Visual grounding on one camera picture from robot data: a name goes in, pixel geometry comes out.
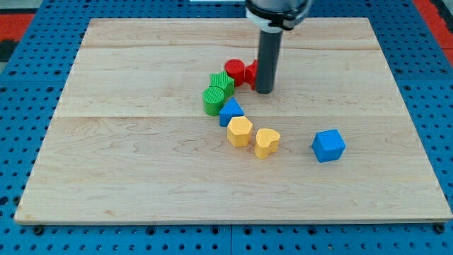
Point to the red cylinder block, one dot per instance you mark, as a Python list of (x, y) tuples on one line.
[(235, 69)]

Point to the yellow hexagon block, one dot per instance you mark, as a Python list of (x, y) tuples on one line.
[(239, 131)]

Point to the blue triangle block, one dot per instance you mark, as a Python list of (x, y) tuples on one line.
[(230, 109)]

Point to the blue cube block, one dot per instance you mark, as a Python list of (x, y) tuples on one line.
[(328, 145)]

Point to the green star block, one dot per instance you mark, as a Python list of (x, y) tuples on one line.
[(224, 82)]

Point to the green cylinder block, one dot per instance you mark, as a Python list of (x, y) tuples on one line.
[(213, 100)]

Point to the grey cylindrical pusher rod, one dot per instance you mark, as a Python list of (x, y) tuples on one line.
[(268, 55)]

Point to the red star block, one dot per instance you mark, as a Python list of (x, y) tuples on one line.
[(250, 74)]

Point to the yellow heart block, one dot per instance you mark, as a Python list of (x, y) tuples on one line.
[(267, 142)]

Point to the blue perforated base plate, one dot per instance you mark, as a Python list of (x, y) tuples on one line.
[(33, 79)]

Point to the light wooden board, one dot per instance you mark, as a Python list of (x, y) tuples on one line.
[(129, 142)]

